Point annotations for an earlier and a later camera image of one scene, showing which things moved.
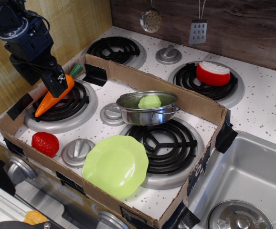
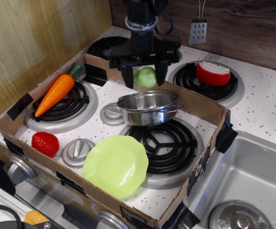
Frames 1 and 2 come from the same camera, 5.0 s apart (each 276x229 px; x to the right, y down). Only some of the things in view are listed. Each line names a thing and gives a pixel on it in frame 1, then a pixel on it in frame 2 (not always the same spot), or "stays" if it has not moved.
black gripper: x=32 y=57 → x=144 y=48
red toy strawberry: x=46 y=142 stays
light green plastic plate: x=116 y=167 stays
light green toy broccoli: x=149 y=101 → x=145 y=78
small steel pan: x=132 y=114 stays
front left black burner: x=73 y=112 stays
